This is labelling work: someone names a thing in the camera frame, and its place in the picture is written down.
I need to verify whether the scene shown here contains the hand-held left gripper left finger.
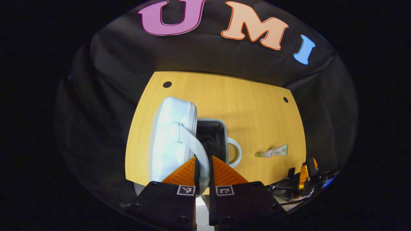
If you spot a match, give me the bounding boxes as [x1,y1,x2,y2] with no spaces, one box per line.
[123,156,197,231]

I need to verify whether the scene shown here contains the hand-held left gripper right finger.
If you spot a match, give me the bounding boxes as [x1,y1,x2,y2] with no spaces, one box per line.
[208,155,286,231]

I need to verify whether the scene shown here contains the large white cream tube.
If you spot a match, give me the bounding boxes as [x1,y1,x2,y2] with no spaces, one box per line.
[271,144,289,157]

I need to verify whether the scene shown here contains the white suitcase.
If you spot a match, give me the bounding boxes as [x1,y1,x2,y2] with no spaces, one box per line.
[133,96,242,230]

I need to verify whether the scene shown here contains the black backdrop cloth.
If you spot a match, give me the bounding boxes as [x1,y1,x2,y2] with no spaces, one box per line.
[55,0,359,213]

